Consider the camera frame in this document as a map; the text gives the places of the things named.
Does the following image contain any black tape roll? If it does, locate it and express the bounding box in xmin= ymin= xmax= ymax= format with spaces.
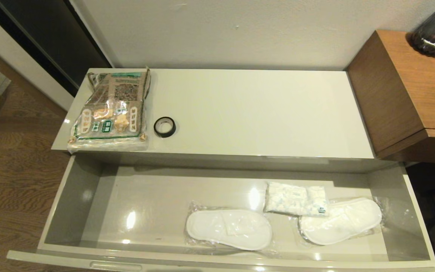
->
xmin=153 ymin=117 xmax=176 ymax=138

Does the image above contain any beige cabinet drawer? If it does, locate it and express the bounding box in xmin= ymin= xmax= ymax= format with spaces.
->
xmin=7 ymin=155 xmax=435 ymax=272

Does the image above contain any white patterned tissue pack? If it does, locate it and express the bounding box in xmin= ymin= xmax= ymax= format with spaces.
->
xmin=264 ymin=181 xmax=330 ymax=218

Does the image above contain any brown granule drink bag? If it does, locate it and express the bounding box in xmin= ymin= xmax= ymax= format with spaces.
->
xmin=68 ymin=68 xmax=152 ymax=153

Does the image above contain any white slipper in plastic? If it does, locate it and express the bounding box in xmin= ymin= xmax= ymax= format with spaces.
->
xmin=297 ymin=197 xmax=384 ymax=246
xmin=185 ymin=202 xmax=275 ymax=252

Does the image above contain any dark door panel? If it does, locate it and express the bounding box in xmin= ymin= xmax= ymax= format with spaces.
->
xmin=0 ymin=0 xmax=113 ymax=97

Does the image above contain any brown wooden side cabinet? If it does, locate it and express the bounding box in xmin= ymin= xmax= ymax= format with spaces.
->
xmin=345 ymin=29 xmax=435 ymax=164

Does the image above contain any dark glass vase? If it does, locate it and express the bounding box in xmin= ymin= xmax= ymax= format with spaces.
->
xmin=407 ymin=0 xmax=435 ymax=58

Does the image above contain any white door frame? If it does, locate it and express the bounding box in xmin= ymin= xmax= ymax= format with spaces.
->
xmin=0 ymin=0 xmax=76 ymax=111

